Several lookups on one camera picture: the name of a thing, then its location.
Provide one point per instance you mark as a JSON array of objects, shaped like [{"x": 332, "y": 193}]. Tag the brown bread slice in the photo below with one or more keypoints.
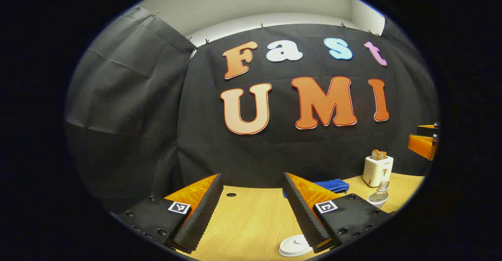
[{"x": 379, "y": 155}]

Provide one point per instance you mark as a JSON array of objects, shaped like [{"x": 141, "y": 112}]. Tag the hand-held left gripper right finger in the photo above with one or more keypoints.
[{"x": 300, "y": 214}]

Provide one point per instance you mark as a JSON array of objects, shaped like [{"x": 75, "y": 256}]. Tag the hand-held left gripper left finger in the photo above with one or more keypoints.
[{"x": 204, "y": 210}]

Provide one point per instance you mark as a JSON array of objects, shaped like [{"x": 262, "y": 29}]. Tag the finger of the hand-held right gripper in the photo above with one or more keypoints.
[
  {"x": 422, "y": 145},
  {"x": 428, "y": 131}
]

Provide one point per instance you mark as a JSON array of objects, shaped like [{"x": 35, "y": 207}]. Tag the white toaster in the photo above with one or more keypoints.
[{"x": 377, "y": 171}]

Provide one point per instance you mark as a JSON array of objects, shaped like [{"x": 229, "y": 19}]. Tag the blue towel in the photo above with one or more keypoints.
[{"x": 333, "y": 185}]

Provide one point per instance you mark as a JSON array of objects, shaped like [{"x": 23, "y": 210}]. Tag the clear water bottle green label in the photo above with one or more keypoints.
[{"x": 379, "y": 196}]

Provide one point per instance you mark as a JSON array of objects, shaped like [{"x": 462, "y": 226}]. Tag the black backdrop cloth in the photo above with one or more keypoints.
[{"x": 274, "y": 147}]

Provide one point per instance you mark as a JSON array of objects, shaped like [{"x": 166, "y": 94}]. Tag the white teacup lid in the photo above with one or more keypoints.
[{"x": 296, "y": 243}]

